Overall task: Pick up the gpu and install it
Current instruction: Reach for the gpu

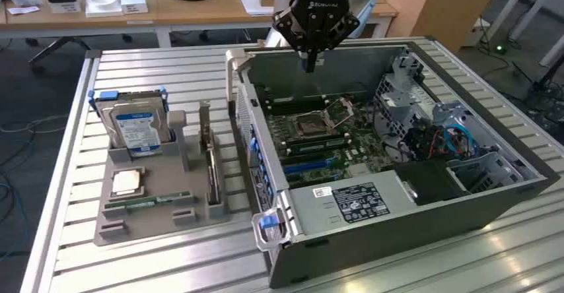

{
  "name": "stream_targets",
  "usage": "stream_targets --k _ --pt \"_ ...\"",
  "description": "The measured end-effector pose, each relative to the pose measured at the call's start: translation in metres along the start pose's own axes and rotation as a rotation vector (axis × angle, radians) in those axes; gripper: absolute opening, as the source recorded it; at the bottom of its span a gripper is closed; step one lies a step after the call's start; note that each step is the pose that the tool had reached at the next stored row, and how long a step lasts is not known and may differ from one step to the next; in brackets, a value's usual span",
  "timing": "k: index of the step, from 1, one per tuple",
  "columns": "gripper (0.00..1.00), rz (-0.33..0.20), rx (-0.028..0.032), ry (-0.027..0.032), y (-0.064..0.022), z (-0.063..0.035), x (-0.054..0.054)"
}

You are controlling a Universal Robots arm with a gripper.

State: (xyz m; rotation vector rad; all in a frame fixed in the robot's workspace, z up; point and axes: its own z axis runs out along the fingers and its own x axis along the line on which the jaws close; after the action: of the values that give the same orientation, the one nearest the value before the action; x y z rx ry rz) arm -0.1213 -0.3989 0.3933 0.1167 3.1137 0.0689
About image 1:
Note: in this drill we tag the wooden cabinet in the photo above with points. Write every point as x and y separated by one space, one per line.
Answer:
441 9

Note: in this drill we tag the green RAM stick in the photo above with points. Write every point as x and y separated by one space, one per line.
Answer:
145 201

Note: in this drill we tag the black fan shroud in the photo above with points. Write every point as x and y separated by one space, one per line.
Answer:
432 181

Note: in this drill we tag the white box with black top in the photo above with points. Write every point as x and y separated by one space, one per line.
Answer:
64 4

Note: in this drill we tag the dark grey PC case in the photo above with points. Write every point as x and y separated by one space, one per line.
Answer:
396 240

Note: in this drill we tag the device with green light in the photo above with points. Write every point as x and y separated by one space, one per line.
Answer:
501 48

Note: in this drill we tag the black floor stand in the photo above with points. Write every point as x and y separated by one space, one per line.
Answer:
547 75

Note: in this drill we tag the metal socket cover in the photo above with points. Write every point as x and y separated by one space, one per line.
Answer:
342 111

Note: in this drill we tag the grey parts rack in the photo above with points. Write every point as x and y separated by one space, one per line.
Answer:
150 220

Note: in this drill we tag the green motherboard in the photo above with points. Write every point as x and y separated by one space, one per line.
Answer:
366 148

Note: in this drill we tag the blue card retention clip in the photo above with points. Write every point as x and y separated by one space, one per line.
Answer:
264 175
260 160
253 144

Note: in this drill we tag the grey power supply unit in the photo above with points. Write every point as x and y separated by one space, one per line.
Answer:
318 207

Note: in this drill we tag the low metal disk bay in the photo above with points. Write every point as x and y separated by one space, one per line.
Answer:
485 174

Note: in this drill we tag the white table frame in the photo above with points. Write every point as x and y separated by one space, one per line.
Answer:
555 50

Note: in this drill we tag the hard disk with blue rails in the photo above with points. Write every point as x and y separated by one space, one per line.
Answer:
137 131

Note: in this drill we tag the black back panel label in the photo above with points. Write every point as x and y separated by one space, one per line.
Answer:
260 187

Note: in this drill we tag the small paper slip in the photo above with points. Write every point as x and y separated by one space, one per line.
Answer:
22 10

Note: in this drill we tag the small silver chipset heatsink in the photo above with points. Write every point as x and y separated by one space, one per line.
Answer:
360 171

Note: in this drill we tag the black office chair base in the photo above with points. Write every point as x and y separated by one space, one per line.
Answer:
49 50

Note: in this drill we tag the tall metal disk bay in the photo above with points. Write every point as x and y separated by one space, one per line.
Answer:
396 101

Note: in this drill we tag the green graphics card black cooler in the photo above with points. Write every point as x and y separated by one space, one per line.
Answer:
215 174

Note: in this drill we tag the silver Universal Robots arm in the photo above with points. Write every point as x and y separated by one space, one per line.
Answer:
277 25

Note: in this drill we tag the plain white box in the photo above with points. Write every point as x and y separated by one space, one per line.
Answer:
134 4

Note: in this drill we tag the stack of white papers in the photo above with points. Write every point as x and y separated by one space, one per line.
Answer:
256 4

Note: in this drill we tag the blue case latch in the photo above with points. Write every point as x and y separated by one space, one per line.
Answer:
267 223

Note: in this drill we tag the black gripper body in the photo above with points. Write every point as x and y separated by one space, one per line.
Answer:
320 9

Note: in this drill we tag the silver CPU chip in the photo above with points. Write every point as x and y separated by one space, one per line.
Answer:
128 182

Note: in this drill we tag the long expansion slot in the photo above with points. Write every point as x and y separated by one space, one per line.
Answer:
307 167
308 158

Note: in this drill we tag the wooden office desk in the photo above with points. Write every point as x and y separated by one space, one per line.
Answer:
45 19
199 9

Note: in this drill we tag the CPU socket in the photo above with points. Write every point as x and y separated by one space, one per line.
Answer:
311 124

